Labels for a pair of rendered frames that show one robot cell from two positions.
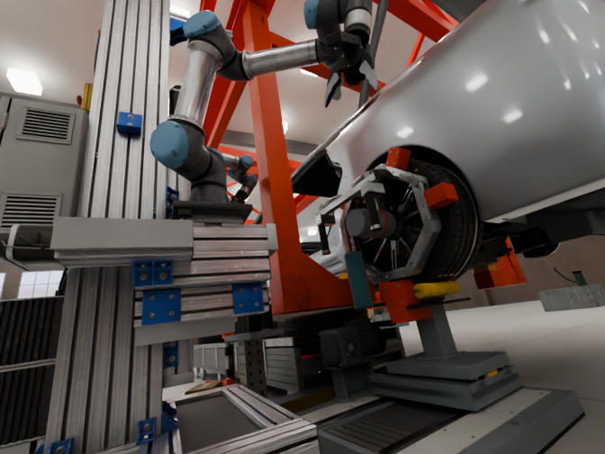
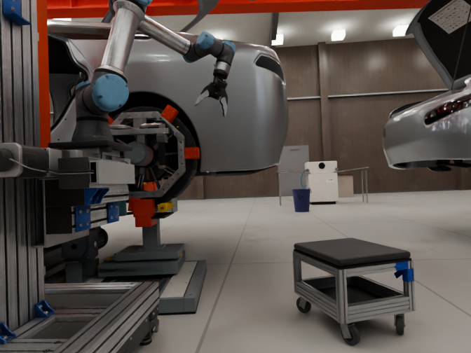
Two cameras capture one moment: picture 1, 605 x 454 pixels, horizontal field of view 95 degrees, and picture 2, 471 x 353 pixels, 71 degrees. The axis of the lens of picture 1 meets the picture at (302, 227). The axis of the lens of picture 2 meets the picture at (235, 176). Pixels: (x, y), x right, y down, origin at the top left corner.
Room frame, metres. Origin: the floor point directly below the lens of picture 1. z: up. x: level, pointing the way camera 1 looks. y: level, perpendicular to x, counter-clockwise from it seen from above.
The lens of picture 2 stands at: (-0.32, 1.08, 0.65)
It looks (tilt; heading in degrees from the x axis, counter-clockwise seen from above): 1 degrees up; 302
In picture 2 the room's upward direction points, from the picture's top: 2 degrees counter-clockwise
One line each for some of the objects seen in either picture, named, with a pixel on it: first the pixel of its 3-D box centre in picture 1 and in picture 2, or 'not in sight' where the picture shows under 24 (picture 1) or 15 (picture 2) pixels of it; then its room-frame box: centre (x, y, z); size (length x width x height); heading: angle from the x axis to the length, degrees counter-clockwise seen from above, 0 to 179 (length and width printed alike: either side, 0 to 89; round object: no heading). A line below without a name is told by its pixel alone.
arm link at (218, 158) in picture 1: (207, 170); (92, 101); (0.81, 0.29, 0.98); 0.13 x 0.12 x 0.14; 165
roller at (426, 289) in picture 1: (437, 288); (166, 206); (1.24, -0.53, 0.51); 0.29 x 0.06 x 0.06; 123
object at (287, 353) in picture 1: (232, 355); not in sight; (2.69, 0.79, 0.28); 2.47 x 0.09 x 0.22; 33
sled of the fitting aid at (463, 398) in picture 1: (438, 380); (145, 262); (1.42, -0.50, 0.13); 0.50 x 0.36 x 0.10; 33
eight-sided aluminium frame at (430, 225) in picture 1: (382, 224); (142, 155); (1.29, -0.38, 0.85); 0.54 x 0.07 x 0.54; 33
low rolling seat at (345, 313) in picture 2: not in sight; (349, 284); (0.06, -0.46, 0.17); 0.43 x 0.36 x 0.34; 138
